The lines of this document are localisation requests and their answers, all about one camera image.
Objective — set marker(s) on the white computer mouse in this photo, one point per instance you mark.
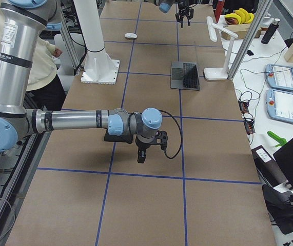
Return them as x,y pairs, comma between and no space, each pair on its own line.
130,36

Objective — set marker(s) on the far blue teach pendant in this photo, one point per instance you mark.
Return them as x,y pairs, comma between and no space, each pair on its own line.
279,77

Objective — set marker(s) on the green plastic part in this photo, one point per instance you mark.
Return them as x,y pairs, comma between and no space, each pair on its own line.
280,141

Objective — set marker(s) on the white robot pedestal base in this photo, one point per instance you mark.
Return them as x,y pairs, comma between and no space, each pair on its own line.
99,67

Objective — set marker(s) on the grey laptop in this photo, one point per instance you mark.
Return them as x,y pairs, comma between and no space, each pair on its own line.
184,75

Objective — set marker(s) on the black bottle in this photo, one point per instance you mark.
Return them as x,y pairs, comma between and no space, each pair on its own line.
270,31

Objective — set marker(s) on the near blue teach pendant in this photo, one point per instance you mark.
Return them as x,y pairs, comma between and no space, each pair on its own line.
280,105

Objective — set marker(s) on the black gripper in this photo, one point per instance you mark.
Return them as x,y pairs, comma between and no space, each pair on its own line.
143,146
184,10

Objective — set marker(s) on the white desk lamp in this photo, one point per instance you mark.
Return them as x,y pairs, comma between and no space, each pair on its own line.
219,73

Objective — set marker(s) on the blue teach pendant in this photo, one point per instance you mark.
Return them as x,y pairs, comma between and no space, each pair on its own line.
279,77
280,105

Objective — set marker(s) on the person in cream sweater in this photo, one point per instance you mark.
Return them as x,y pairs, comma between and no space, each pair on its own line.
43,83

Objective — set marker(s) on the aluminium frame post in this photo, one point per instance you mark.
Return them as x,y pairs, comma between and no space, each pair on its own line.
261,11

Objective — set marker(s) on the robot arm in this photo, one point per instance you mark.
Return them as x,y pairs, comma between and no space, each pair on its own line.
165,5
24,20

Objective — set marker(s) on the banana bunch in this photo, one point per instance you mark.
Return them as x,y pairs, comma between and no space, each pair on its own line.
240,16

